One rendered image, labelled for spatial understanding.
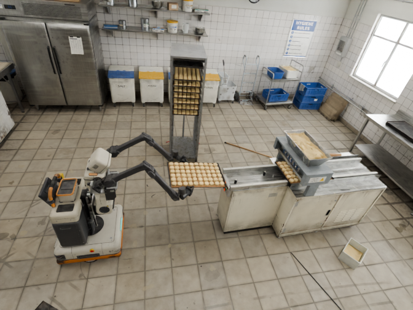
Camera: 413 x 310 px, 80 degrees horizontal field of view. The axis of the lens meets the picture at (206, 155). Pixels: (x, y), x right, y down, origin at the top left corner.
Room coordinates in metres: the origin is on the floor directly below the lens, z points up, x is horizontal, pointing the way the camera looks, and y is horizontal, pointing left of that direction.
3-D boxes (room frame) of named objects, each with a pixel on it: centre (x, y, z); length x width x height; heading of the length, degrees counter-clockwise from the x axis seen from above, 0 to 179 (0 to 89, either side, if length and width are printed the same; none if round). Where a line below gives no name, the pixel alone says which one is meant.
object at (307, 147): (2.36, -1.10, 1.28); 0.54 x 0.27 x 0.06; 17
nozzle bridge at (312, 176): (2.36, -1.10, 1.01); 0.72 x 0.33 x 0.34; 17
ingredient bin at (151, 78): (5.49, 1.48, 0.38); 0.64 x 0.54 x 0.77; 16
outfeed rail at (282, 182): (2.26, -1.26, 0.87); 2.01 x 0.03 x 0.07; 107
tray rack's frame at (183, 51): (3.62, 0.44, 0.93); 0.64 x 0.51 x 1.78; 10
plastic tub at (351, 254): (1.88, -2.00, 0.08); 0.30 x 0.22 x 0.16; 139
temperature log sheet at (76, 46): (4.60, 2.62, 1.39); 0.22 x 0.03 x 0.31; 105
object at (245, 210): (2.21, -0.62, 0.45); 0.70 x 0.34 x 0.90; 107
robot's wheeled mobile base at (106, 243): (1.67, 1.22, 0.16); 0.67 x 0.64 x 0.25; 106
